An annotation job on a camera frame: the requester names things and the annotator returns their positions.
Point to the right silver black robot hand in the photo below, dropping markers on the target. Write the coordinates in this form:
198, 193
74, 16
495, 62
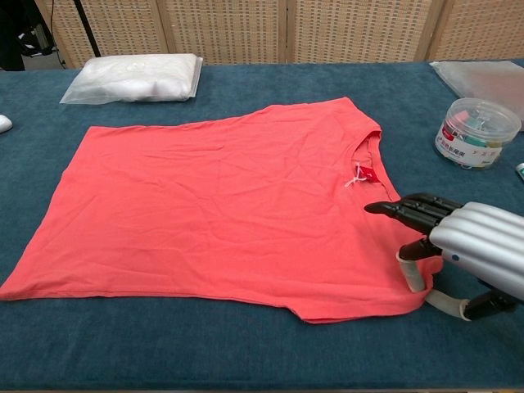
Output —
479, 233

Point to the coral red t-shirt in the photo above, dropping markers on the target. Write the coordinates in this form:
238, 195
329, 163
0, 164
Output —
204, 204

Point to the green glue stick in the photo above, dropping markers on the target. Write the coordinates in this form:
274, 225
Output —
520, 170

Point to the clear tub of binder clips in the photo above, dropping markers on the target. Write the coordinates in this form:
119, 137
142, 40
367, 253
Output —
471, 135

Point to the clear plastic bag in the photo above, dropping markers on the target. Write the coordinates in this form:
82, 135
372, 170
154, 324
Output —
483, 79

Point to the blue table cover cloth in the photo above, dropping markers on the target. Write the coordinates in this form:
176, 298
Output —
262, 356

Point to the woven wooden folding screen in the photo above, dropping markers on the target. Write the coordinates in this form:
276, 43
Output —
229, 28

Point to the white garment in plastic bag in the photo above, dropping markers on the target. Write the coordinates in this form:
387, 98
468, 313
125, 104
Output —
135, 79

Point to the black tripod stand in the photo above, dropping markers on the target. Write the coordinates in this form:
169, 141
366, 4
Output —
88, 30

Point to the white earbuds case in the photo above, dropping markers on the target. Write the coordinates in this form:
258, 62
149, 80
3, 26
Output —
4, 123

